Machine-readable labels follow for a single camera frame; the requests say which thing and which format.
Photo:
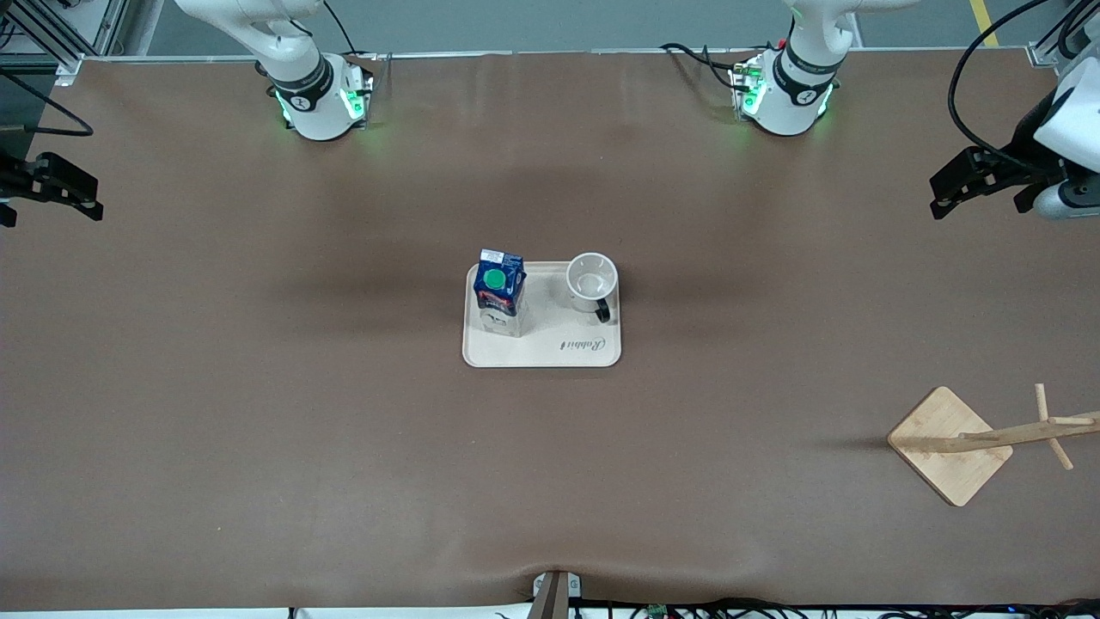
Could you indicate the wooden cup stand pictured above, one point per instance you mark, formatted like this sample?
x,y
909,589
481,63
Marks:
x,y
945,464

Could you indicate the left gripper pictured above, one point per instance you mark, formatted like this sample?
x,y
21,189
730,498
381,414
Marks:
x,y
1024,143

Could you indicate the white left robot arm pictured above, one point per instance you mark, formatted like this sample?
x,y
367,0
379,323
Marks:
x,y
799,77

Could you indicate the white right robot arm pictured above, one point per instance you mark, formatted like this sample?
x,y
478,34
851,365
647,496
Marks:
x,y
301,86

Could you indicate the small green circuit board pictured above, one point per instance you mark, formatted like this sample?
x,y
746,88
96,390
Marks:
x,y
657,611

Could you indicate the aluminium frame post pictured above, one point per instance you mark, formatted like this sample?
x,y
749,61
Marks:
x,y
110,26
1044,53

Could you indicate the brown table mat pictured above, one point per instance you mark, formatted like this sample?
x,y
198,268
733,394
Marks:
x,y
344,430

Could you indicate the blue milk carton green cap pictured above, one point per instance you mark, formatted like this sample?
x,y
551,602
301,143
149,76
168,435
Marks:
x,y
498,297

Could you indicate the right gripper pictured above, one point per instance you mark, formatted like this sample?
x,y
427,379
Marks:
x,y
10,182

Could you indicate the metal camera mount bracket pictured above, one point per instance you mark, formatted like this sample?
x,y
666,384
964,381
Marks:
x,y
550,602

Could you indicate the beige plastic tray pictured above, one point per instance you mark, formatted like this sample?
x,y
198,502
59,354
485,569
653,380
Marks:
x,y
550,344

